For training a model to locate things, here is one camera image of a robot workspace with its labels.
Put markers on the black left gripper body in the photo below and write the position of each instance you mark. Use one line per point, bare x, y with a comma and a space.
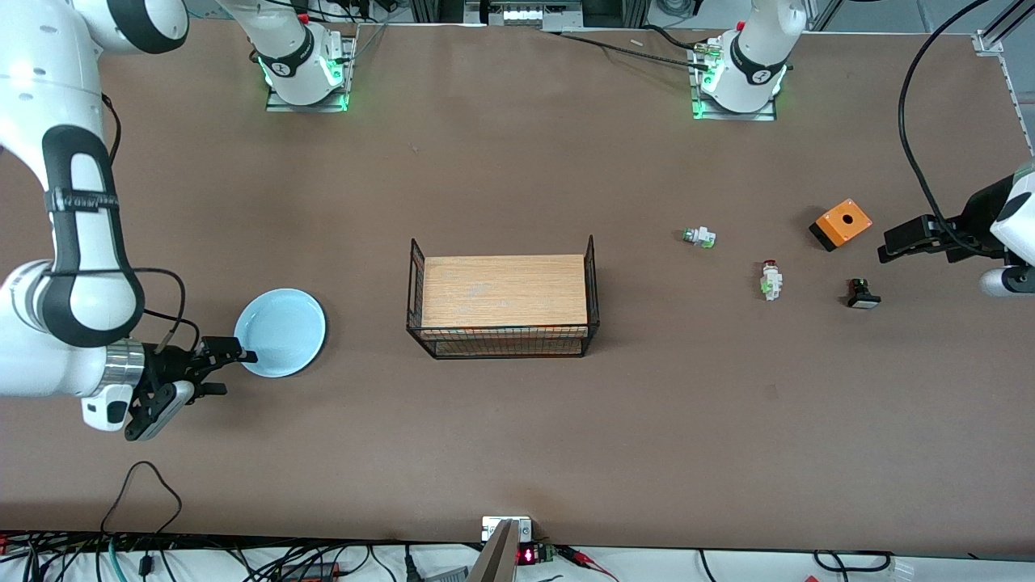
974, 225

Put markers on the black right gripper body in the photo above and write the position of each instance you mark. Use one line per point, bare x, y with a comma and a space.
166, 368

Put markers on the light blue plate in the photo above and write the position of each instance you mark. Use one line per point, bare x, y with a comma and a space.
283, 331

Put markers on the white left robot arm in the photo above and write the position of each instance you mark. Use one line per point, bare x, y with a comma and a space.
756, 48

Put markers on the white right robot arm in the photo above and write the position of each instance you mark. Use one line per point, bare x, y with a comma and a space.
81, 242

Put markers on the orange button box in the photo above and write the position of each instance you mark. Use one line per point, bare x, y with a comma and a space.
842, 220

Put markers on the silver mounting plate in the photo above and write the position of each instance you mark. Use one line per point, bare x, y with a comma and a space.
488, 527

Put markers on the wooden shelf board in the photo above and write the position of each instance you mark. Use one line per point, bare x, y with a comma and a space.
505, 291

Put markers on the red digit display module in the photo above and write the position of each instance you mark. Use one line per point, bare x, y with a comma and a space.
527, 555

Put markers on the red test probe lead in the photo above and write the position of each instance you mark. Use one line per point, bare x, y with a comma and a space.
586, 559

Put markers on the control box with lights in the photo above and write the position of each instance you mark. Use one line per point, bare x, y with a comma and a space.
525, 14

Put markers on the black switch with white cap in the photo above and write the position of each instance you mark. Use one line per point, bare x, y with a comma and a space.
862, 297

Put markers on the green push button switch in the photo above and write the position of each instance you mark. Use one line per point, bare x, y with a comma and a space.
700, 237

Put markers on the aluminium frame profile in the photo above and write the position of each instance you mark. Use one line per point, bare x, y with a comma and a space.
999, 28

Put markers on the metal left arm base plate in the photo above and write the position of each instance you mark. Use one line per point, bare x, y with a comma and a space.
705, 113

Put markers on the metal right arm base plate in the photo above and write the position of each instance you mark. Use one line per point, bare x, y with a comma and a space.
279, 103

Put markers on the grey camera mount bar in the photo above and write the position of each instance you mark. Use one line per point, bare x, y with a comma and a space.
495, 558

